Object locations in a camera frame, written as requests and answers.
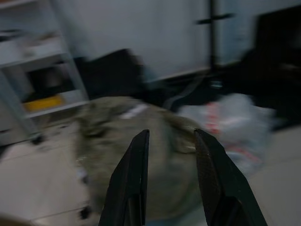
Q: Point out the white plastic bag red print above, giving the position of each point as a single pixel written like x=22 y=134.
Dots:
x=232 y=122

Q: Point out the black stand pole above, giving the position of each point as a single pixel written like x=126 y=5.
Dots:
x=212 y=35

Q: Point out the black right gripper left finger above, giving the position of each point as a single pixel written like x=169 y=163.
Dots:
x=128 y=183

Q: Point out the large black cabinet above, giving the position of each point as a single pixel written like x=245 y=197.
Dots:
x=277 y=58

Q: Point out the camouflage fabric bag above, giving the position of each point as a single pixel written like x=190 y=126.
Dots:
x=122 y=127

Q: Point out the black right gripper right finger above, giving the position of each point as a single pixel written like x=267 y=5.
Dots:
x=218 y=183

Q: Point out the black box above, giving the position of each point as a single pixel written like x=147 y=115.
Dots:
x=113 y=73

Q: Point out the white metal shelf rack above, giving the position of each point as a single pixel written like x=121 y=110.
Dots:
x=68 y=70

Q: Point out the yellow box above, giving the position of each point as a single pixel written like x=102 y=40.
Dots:
x=43 y=103

